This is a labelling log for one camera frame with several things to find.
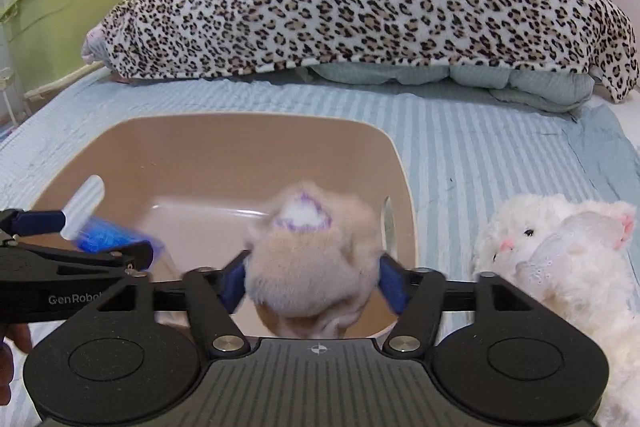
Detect blue white tube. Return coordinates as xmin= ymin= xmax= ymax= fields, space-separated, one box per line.
xmin=60 ymin=174 xmax=164 ymax=259

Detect beige plush toy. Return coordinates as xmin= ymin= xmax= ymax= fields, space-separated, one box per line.
xmin=244 ymin=182 xmax=383 ymax=339

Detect person's left hand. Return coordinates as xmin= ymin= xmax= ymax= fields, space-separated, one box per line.
xmin=0 ymin=324 xmax=32 ymax=407

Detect beige plastic storage basket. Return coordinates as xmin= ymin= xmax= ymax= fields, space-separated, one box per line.
xmin=35 ymin=113 xmax=418 ymax=281

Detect blue striped bed sheet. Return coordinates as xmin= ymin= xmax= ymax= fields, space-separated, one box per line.
xmin=1 ymin=70 xmax=639 ymax=279

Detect white plush rabbit toy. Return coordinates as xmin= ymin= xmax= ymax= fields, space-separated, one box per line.
xmin=473 ymin=194 xmax=639 ymax=426

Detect green plastic storage bin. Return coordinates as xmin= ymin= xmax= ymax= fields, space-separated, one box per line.
xmin=1 ymin=0 xmax=122 ymax=98

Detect light green quilt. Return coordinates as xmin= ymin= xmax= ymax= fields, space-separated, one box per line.
xmin=306 ymin=62 xmax=596 ymax=114

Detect leopard print blanket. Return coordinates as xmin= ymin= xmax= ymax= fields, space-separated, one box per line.
xmin=82 ymin=0 xmax=639 ymax=101

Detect white wire rack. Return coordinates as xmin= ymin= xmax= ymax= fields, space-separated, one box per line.
xmin=0 ymin=67 xmax=32 ymax=128

